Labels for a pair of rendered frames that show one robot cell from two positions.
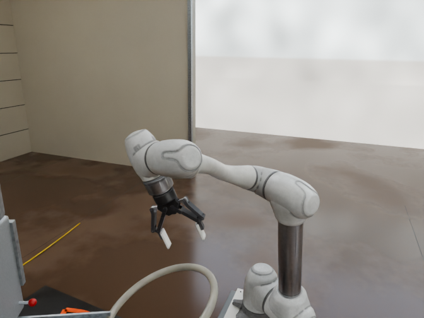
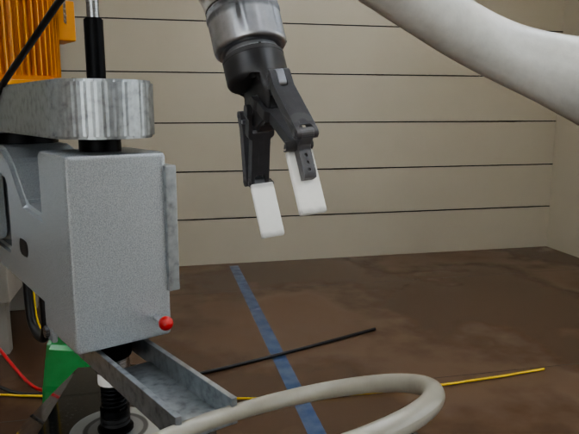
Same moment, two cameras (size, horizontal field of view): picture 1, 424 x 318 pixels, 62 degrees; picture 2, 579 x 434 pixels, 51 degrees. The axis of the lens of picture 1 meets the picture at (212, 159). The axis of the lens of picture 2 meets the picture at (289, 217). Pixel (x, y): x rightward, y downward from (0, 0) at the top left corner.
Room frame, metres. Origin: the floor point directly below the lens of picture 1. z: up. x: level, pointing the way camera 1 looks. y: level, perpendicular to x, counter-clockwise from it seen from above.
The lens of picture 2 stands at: (0.73, -0.49, 1.64)
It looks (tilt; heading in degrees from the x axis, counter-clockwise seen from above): 10 degrees down; 57
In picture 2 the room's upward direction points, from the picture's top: straight up
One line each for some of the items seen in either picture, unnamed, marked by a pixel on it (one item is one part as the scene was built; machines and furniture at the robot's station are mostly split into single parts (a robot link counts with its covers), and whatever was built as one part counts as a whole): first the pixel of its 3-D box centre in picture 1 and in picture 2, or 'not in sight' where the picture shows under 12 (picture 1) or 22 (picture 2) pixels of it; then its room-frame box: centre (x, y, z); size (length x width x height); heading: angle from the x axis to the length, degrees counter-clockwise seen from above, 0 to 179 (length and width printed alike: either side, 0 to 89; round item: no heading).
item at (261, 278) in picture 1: (261, 286); not in sight; (1.49, -0.26, 1.03); 0.18 x 0.16 x 0.22; 36
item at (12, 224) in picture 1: (9, 253); (164, 226); (1.21, 0.79, 1.38); 0.08 x 0.03 x 0.28; 94
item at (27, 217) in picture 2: not in sight; (59, 228); (1.07, 1.24, 1.31); 0.74 x 0.23 x 0.49; 94
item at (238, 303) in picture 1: (253, 306); not in sight; (1.51, -0.23, 0.89); 0.22 x 0.18 x 0.06; 70
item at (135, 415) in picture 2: not in sight; (115, 430); (1.09, 0.85, 0.88); 0.21 x 0.21 x 0.01
